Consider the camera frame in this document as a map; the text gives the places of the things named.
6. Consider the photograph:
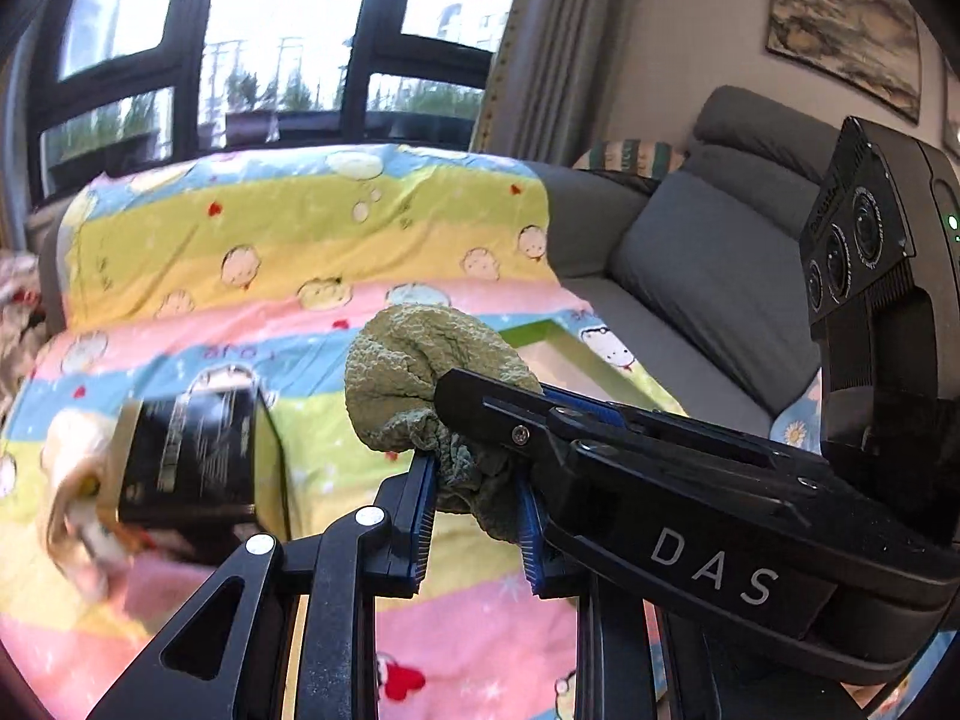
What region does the green knitted cloth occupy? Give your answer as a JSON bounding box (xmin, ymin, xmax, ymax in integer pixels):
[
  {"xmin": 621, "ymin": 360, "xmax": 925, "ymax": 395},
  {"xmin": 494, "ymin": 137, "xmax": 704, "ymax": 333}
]
[{"xmin": 343, "ymin": 304, "xmax": 542, "ymax": 543}]

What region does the pink purple towel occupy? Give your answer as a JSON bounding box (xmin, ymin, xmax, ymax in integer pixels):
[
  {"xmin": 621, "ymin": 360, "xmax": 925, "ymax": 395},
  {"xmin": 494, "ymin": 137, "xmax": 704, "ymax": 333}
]
[{"xmin": 122, "ymin": 553, "xmax": 212, "ymax": 628}]

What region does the black glossy box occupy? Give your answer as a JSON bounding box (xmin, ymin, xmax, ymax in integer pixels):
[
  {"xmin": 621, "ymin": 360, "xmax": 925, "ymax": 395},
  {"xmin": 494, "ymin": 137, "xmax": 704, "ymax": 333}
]
[{"xmin": 98, "ymin": 383, "xmax": 291, "ymax": 539}]

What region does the green cardboard box tray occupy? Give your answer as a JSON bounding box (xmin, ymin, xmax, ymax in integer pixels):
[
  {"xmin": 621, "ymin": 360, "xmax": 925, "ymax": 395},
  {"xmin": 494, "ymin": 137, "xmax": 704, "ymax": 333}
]
[{"xmin": 500, "ymin": 320, "xmax": 686, "ymax": 416}]

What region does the grey sofa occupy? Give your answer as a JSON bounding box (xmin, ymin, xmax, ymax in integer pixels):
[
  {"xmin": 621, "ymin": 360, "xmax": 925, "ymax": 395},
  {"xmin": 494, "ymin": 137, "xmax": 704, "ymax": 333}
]
[{"xmin": 532, "ymin": 86, "xmax": 838, "ymax": 436}]

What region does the colourful cartoon blanket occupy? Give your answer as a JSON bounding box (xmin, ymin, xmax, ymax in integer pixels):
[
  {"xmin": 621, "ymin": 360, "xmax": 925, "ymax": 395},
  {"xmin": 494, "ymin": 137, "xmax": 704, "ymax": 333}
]
[{"xmin": 2, "ymin": 145, "xmax": 589, "ymax": 718}]

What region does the striped cushion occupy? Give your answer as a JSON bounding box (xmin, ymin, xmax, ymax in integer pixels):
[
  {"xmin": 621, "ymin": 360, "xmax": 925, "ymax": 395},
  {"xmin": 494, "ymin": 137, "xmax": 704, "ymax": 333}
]
[{"xmin": 573, "ymin": 138, "xmax": 686, "ymax": 181}]

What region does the pile of clothes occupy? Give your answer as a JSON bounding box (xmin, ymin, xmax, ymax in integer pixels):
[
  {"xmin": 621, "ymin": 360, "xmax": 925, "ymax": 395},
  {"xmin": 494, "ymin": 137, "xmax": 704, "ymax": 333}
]
[{"xmin": 0, "ymin": 249, "xmax": 49, "ymax": 419}]

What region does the grey curtain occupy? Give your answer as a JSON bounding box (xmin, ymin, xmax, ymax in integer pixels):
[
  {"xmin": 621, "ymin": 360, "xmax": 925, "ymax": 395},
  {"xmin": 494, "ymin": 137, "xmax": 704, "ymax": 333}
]
[{"xmin": 470, "ymin": 0, "xmax": 623, "ymax": 164}]

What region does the framed landscape painting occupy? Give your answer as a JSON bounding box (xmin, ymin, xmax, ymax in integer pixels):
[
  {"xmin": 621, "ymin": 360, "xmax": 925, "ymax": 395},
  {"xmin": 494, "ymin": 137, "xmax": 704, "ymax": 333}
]
[{"xmin": 766, "ymin": 0, "xmax": 923, "ymax": 124}]

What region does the black camera box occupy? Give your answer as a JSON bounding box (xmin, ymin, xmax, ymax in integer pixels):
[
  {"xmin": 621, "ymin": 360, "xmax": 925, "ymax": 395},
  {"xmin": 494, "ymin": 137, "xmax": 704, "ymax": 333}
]
[{"xmin": 800, "ymin": 117, "xmax": 958, "ymax": 546}]

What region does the black window frame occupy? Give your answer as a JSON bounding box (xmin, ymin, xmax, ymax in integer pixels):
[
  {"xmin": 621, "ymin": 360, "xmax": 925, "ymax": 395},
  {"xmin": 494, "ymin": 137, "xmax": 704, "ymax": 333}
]
[{"xmin": 26, "ymin": 0, "xmax": 512, "ymax": 206}]

